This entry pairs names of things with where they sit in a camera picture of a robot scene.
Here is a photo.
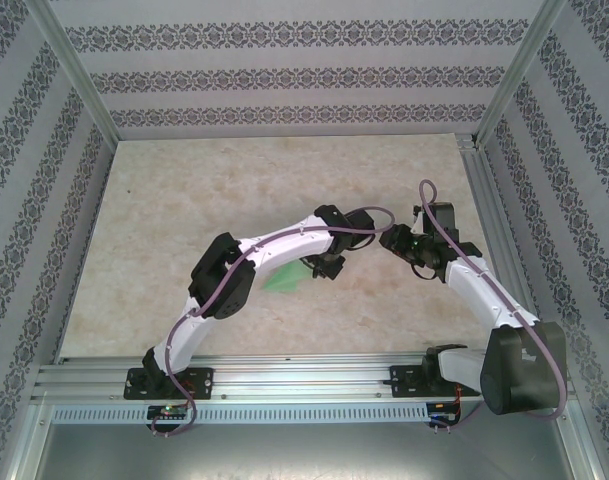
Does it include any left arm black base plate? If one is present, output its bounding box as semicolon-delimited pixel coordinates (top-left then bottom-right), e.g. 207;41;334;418
125;367;216;401

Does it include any aluminium mounting rail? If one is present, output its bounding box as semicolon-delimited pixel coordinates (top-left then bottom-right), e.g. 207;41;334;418
31;352;575;404

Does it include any aluminium side rail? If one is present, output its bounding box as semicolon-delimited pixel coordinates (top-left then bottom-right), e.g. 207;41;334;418
453;133;555;361

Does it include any grey metal sheet panel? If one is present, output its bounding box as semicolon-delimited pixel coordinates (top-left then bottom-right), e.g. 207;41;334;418
28;423;585;480

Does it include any aluminium frame post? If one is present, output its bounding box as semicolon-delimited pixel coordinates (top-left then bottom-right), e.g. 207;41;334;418
473;0;570;149
26;0;121;146

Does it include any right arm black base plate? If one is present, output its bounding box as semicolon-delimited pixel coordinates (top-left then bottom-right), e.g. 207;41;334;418
389;364;480;399

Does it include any slotted grey cable duct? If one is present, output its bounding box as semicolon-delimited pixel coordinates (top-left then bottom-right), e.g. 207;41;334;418
51;402;435;424

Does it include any green cloth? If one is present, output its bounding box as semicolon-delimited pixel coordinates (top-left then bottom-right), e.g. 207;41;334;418
261;259;315;292

